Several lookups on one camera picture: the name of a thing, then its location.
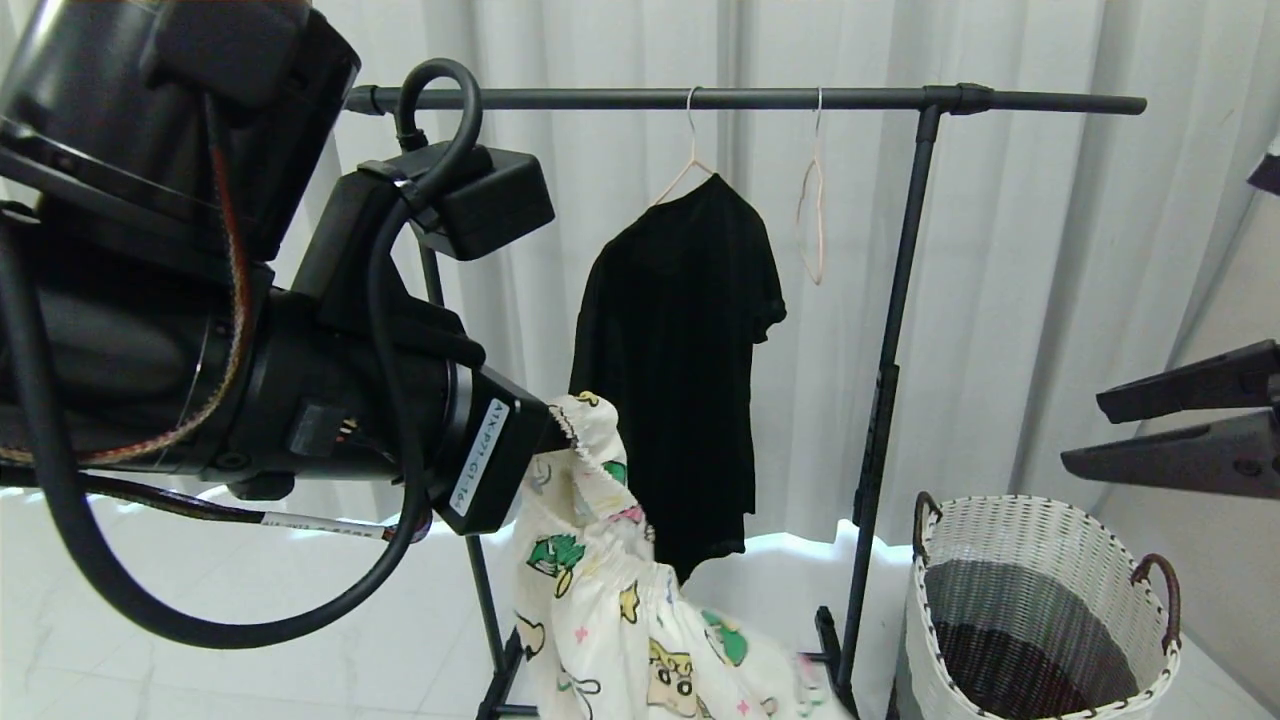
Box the black t-shirt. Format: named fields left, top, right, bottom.
left=568, top=172, right=788, bottom=586

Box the cream printed garment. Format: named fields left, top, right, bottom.
left=510, top=392, right=851, bottom=720

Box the black cable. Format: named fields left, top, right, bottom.
left=0, top=58, right=484, bottom=651

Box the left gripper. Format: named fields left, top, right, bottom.
left=215, top=290, right=551, bottom=536

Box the pink clothes hanger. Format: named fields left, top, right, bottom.
left=655, top=87, right=719, bottom=206
left=795, top=87, right=827, bottom=287

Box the white laundry basket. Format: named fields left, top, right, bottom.
left=893, top=490, right=1183, bottom=720

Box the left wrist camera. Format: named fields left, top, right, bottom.
left=290, top=145, right=556, bottom=346

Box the white curtain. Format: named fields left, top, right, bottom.
left=0, top=0, right=1280, bottom=561

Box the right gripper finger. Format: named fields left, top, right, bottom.
left=1060, top=406, right=1280, bottom=501
left=1095, top=340, right=1280, bottom=426

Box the black clothes rack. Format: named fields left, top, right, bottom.
left=345, top=83, right=1148, bottom=720

